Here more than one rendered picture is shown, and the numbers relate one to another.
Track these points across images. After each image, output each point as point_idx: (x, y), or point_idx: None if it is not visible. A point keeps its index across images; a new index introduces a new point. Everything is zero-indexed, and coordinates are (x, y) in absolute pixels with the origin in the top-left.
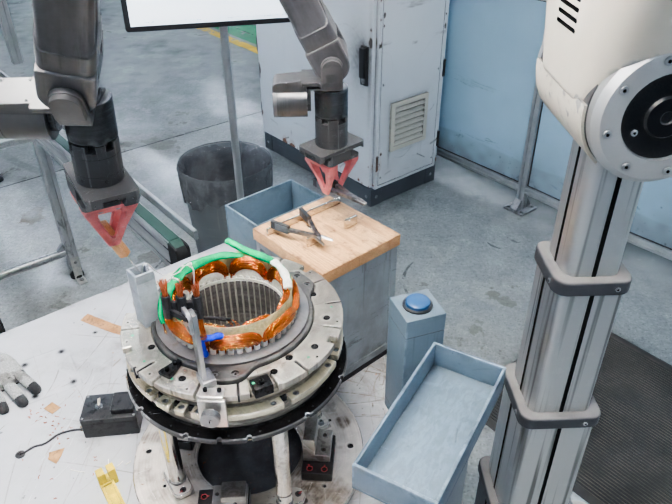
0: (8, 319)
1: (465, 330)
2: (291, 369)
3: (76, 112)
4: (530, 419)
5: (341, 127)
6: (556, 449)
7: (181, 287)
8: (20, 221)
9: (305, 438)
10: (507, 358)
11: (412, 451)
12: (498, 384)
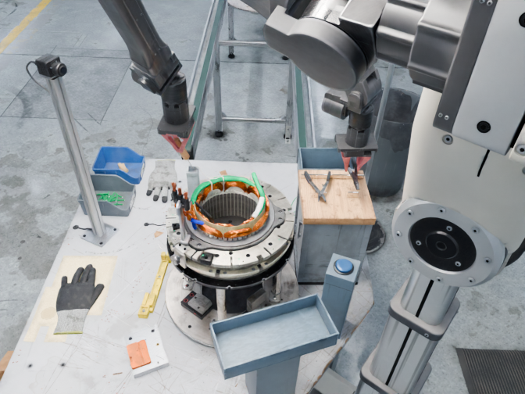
0: (238, 145)
1: (505, 306)
2: (225, 259)
3: (148, 88)
4: (363, 375)
5: (359, 135)
6: None
7: (180, 191)
8: (280, 89)
9: (248, 299)
10: (522, 345)
11: (253, 339)
12: (323, 338)
